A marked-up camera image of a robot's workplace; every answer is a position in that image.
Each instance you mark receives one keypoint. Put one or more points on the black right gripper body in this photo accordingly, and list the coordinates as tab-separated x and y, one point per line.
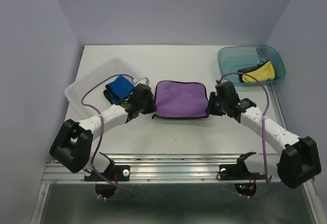
223	104

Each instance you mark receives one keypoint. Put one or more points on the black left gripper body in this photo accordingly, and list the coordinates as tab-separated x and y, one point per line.
148	106

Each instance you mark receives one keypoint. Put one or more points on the blue microfiber towel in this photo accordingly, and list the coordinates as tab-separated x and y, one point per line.
118	89

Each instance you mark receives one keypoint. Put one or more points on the purple microfiber towel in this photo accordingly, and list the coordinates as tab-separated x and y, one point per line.
180	100

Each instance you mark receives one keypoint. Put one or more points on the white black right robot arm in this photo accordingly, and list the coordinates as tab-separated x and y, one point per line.
296	159

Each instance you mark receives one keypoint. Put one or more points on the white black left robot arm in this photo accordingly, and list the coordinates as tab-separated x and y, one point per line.
77	144

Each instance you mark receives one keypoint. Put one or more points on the teal translucent plastic bin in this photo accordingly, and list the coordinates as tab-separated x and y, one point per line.
232	59

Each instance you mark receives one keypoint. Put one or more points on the white perforated plastic basket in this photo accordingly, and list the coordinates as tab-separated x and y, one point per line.
91	85

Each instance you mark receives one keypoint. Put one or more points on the yellow and black towel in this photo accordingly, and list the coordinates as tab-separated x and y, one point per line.
260	72

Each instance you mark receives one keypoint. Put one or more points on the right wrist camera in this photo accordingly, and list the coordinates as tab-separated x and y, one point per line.
221	81

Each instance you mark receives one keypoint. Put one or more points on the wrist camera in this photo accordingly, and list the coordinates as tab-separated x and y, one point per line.
144	80
221	81

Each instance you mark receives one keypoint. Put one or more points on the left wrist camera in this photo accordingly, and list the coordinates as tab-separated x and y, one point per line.
144	80

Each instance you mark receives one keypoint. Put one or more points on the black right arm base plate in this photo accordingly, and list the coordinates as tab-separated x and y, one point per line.
233	172

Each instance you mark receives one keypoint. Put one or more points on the aluminium mounting rail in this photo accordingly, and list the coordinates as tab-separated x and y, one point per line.
153	169

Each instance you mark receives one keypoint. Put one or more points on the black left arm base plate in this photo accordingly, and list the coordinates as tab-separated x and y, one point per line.
119	173

